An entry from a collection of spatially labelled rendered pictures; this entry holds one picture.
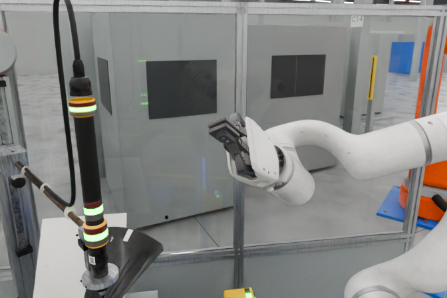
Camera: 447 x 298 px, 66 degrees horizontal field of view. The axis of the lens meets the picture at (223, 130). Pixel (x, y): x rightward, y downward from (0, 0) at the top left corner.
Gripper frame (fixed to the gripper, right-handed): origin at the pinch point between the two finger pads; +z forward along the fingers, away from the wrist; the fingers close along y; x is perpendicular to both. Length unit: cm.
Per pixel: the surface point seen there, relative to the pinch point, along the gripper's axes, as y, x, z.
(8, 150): 29, -84, -11
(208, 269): -1, -68, -100
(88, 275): -13.9, -39.3, -10.6
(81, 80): 12.5, -20.3, 10.9
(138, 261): -9.3, -41.1, -26.4
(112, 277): -14.9, -34.9, -12.6
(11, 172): 22, -83, -13
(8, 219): 14, -101, -25
